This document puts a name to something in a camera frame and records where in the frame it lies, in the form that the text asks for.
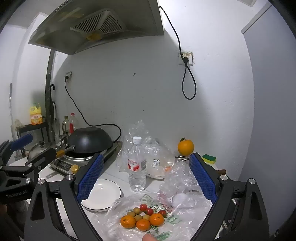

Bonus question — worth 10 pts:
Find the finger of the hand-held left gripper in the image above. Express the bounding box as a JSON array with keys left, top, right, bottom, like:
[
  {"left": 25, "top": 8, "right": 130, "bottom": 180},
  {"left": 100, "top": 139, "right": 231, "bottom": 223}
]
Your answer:
[
  {"left": 0, "top": 134, "right": 33, "bottom": 166},
  {"left": 0, "top": 148, "right": 57, "bottom": 183}
]

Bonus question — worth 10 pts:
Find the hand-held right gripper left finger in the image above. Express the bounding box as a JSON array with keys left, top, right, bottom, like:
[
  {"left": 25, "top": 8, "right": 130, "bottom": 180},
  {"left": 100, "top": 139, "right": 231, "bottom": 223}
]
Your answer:
[{"left": 24, "top": 153, "right": 104, "bottom": 241}]

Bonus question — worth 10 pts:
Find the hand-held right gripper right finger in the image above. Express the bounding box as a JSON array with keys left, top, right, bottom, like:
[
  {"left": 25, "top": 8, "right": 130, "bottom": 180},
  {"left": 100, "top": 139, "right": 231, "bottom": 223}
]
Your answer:
[{"left": 188, "top": 152, "right": 270, "bottom": 241}]

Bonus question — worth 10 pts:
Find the white plate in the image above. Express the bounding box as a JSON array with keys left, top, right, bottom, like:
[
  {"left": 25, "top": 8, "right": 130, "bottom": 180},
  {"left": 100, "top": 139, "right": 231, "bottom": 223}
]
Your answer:
[{"left": 80, "top": 179, "right": 122, "bottom": 212}]

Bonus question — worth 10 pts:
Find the green printed plastic bag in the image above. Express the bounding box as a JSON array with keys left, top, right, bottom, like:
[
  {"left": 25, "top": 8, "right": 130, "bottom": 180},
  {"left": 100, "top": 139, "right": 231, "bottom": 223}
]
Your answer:
[{"left": 104, "top": 191, "right": 214, "bottom": 241}]

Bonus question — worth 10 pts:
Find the small mandarin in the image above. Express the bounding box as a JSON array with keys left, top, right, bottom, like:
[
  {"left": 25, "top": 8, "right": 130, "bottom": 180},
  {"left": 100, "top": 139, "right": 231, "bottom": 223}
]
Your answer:
[
  {"left": 136, "top": 219, "right": 151, "bottom": 232},
  {"left": 149, "top": 213, "right": 165, "bottom": 227},
  {"left": 120, "top": 215, "right": 136, "bottom": 229}
]

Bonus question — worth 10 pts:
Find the black metal rack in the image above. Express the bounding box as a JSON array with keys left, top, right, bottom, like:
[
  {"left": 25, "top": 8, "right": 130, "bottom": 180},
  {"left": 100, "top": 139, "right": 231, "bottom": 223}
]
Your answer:
[{"left": 18, "top": 122, "right": 50, "bottom": 158}]

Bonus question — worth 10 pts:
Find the yellow green sponge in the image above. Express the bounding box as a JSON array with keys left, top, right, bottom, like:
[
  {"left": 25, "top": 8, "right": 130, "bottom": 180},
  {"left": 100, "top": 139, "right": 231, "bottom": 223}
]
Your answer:
[{"left": 202, "top": 154, "right": 217, "bottom": 165}]

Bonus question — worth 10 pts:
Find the steel induction cooker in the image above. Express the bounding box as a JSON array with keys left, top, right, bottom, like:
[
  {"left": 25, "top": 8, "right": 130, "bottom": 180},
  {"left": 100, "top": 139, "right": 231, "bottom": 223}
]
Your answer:
[{"left": 50, "top": 140, "right": 123, "bottom": 175}]

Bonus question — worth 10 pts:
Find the crumpled clear plastic bag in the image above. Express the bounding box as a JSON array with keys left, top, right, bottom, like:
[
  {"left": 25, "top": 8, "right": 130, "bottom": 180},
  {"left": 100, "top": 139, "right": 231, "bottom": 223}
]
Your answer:
[{"left": 158, "top": 160, "right": 208, "bottom": 202}]

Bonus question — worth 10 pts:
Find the yellow detergent bottle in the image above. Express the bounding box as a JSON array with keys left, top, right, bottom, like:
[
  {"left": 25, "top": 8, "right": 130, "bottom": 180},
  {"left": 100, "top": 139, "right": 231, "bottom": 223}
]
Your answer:
[{"left": 29, "top": 103, "right": 43, "bottom": 126}]

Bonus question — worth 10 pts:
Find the white crumpled tissue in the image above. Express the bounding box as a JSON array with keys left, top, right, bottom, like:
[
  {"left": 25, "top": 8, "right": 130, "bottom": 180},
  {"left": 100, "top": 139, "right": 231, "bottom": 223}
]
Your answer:
[{"left": 171, "top": 192, "right": 197, "bottom": 208}]

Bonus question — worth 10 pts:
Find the grey metal pole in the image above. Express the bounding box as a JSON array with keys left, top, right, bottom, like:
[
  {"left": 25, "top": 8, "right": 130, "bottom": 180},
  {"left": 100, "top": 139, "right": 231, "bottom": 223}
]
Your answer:
[{"left": 9, "top": 82, "right": 14, "bottom": 151}]

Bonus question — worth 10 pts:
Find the large orange with stem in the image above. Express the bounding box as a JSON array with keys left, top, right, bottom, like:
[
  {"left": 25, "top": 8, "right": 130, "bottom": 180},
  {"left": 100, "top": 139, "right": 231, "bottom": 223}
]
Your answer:
[{"left": 177, "top": 137, "right": 195, "bottom": 156}]

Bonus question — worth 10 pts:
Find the dark oil bottle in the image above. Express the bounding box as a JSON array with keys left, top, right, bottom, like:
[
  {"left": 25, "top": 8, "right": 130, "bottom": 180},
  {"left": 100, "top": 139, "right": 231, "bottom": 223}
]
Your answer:
[{"left": 62, "top": 115, "right": 70, "bottom": 136}]

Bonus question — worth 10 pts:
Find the red label bottle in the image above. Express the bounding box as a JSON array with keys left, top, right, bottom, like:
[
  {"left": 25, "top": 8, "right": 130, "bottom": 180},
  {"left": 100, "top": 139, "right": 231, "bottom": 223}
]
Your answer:
[{"left": 69, "top": 113, "right": 79, "bottom": 135}]

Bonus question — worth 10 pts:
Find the clear water bottle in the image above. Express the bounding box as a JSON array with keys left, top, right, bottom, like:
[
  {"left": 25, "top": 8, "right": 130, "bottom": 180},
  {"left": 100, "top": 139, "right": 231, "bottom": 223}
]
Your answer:
[{"left": 128, "top": 137, "right": 148, "bottom": 192}]

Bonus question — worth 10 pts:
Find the black umbrella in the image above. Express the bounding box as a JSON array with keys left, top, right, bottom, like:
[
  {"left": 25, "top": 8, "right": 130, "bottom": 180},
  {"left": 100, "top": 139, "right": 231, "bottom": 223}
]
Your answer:
[{"left": 49, "top": 84, "right": 57, "bottom": 139}]

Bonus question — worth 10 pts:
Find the grey range hood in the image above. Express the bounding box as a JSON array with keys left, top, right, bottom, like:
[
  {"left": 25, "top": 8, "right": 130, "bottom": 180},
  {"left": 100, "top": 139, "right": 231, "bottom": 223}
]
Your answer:
[{"left": 28, "top": 0, "right": 164, "bottom": 55}]

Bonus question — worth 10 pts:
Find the black wok with wooden handle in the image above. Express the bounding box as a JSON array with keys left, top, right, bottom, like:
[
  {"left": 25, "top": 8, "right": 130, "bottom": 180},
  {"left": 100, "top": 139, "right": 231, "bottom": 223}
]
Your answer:
[{"left": 57, "top": 127, "right": 114, "bottom": 158}]

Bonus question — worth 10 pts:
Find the black cooker power cable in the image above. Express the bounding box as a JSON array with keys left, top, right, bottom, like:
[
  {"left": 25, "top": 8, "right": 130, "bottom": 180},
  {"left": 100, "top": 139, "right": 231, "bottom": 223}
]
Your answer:
[{"left": 64, "top": 75, "right": 122, "bottom": 143}]

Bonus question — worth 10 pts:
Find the black hood power cable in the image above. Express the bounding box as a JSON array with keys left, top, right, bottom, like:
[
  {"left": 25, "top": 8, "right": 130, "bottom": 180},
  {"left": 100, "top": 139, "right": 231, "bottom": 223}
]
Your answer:
[{"left": 159, "top": 6, "right": 197, "bottom": 100}]

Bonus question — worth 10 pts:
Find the white wall socket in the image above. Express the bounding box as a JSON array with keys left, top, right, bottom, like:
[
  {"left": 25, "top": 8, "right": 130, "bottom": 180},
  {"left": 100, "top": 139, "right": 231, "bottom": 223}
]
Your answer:
[{"left": 180, "top": 51, "right": 193, "bottom": 66}]

